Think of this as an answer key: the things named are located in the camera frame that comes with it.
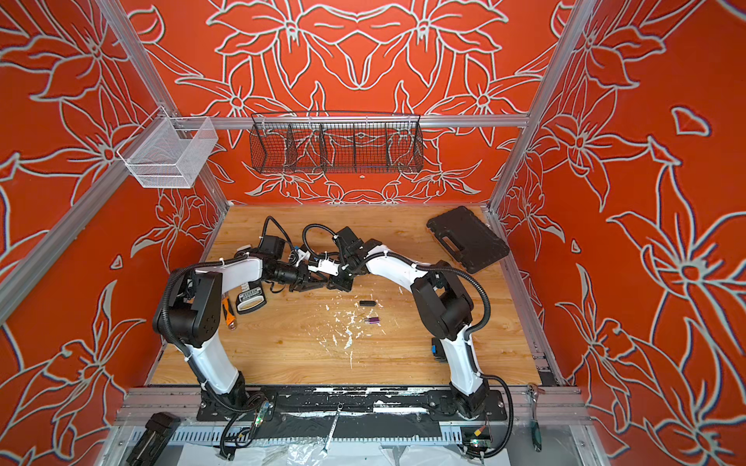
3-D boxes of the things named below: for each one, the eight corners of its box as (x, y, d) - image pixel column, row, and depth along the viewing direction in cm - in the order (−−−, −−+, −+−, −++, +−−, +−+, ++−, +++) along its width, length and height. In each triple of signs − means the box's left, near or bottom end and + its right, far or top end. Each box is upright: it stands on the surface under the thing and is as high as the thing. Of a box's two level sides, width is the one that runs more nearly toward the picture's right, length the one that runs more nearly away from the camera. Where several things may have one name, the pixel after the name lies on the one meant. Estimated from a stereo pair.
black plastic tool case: (470, 277, 99) (474, 270, 95) (424, 228, 113) (426, 220, 110) (507, 256, 105) (512, 248, 101) (459, 211, 119) (462, 203, 115)
